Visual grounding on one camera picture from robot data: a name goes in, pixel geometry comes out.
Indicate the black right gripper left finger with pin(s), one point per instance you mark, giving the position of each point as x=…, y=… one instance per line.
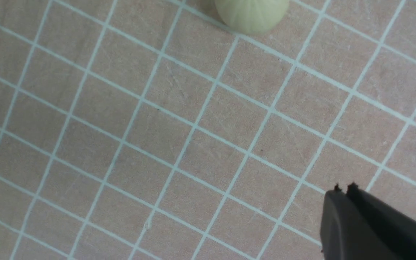
x=345, y=234

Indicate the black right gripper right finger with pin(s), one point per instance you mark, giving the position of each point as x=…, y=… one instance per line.
x=396, y=230

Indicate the white bun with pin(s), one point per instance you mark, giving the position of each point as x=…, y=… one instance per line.
x=251, y=17

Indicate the pink checkered tablecloth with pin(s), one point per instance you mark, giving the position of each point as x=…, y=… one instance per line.
x=147, y=129

